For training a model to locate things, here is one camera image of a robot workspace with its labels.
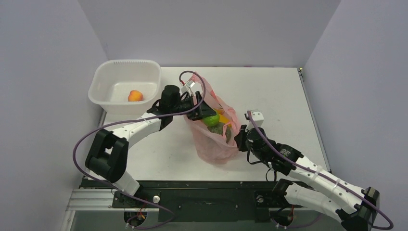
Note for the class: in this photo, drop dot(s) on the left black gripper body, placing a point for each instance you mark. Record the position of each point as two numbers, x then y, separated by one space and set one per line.
183 106

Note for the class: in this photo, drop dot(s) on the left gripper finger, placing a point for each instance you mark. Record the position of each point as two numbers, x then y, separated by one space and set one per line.
200 101
199 114

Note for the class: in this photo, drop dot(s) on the fake green lime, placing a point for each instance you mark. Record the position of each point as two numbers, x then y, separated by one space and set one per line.
211 121

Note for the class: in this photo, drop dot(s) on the pink plastic bag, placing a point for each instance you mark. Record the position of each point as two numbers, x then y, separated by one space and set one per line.
212 148

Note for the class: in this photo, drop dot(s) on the fake orange peach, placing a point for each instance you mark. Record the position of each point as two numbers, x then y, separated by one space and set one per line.
135 96

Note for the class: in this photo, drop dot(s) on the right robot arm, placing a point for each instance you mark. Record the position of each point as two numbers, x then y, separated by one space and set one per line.
355 208

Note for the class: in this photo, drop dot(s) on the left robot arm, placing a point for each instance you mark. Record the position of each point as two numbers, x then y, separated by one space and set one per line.
108 153

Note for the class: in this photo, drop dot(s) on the white plastic basin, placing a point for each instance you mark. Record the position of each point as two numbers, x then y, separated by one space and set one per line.
114 79

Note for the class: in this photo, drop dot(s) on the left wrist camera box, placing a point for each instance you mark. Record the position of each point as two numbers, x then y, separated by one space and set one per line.
187 87

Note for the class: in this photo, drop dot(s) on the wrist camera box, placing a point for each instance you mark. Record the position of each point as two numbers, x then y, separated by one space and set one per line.
254 117
187 87

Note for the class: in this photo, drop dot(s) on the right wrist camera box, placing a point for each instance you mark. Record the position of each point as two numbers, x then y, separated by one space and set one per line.
254 117

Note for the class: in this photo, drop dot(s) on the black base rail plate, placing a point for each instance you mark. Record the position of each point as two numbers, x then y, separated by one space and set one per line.
200 201

